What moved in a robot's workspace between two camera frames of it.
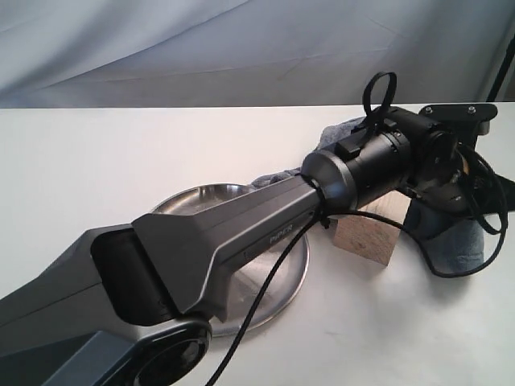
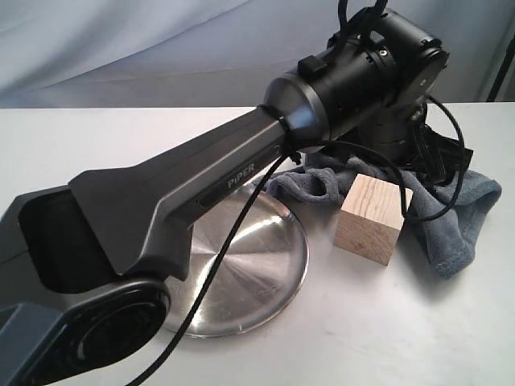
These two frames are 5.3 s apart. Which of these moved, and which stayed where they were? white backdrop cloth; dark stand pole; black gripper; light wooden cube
Moved: black gripper
Stayed: light wooden cube; dark stand pole; white backdrop cloth
